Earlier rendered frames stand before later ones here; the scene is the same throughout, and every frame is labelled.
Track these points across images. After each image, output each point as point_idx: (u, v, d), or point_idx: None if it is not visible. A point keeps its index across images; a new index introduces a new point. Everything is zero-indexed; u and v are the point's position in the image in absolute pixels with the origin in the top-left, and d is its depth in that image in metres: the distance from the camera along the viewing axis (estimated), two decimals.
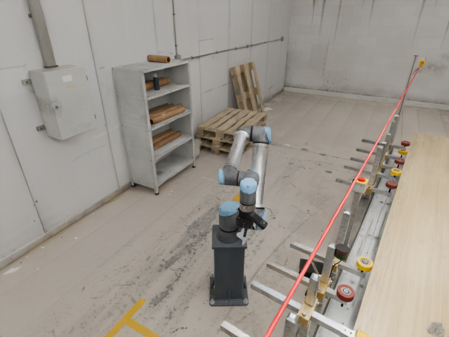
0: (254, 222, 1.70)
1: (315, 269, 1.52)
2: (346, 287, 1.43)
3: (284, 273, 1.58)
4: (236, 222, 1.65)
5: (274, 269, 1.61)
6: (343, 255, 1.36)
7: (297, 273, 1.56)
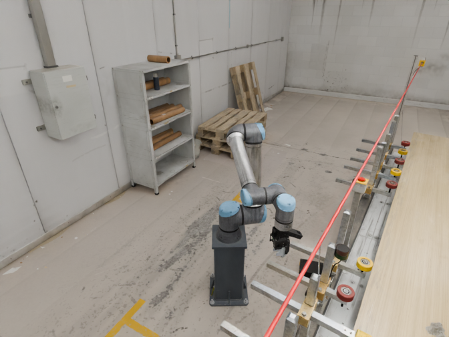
0: None
1: (319, 262, 1.57)
2: (346, 287, 1.43)
3: (284, 273, 1.58)
4: (275, 247, 1.49)
5: (274, 269, 1.61)
6: (343, 255, 1.36)
7: (297, 273, 1.56)
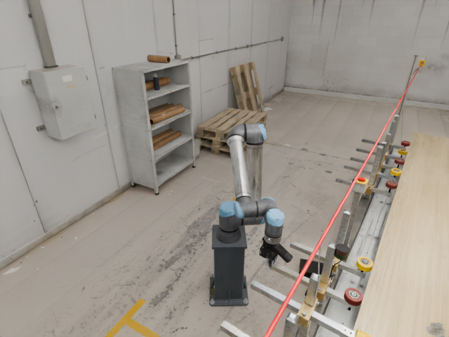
0: (276, 258, 1.63)
1: (319, 262, 1.57)
2: (354, 290, 1.41)
3: (290, 275, 1.56)
4: (259, 252, 1.60)
5: (280, 273, 1.59)
6: (343, 255, 1.36)
7: (304, 276, 1.55)
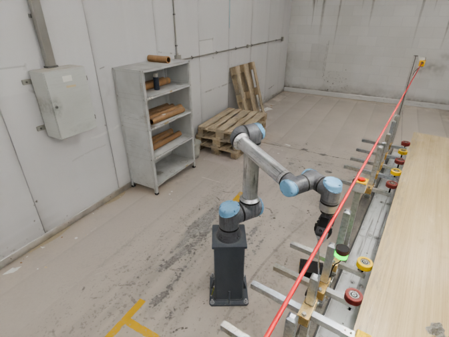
0: (327, 237, 1.52)
1: (318, 263, 1.55)
2: (354, 290, 1.41)
3: (290, 276, 1.56)
4: None
5: (281, 273, 1.59)
6: (343, 255, 1.36)
7: (305, 276, 1.54)
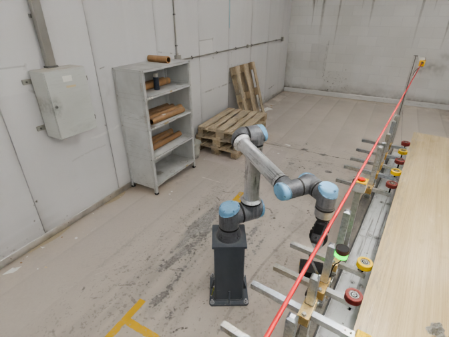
0: (323, 244, 1.47)
1: (315, 270, 1.52)
2: (354, 290, 1.41)
3: (290, 276, 1.56)
4: None
5: (281, 273, 1.59)
6: (343, 255, 1.36)
7: (305, 276, 1.54)
